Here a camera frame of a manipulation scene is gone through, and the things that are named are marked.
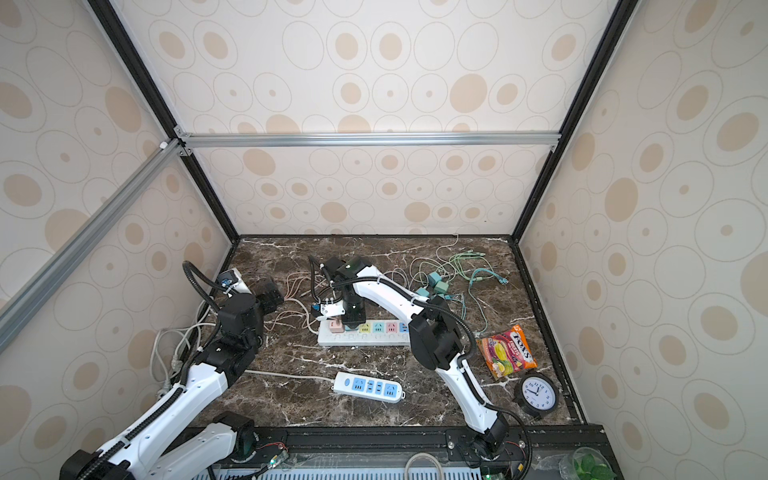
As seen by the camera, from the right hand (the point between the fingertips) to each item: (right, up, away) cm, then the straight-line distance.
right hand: (354, 316), depth 91 cm
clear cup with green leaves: (+56, -29, -23) cm, 67 cm away
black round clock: (+50, -19, -11) cm, 55 cm away
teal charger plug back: (+26, +11, +13) cm, 31 cm away
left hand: (-22, +12, -13) cm, 28 cm away
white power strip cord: (-17, -16, -5) cm, 24 cm away
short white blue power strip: (+5, -18, -10) cm, 21 cm away
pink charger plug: (-5, -2, -3) cm, 6 cm away
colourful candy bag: (+45, -10, -4) cm, 46 cm away
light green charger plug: (+29, +8, +12) cm, 32 cm away
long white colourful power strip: (+7, -5, -1) cm, 9 cm away
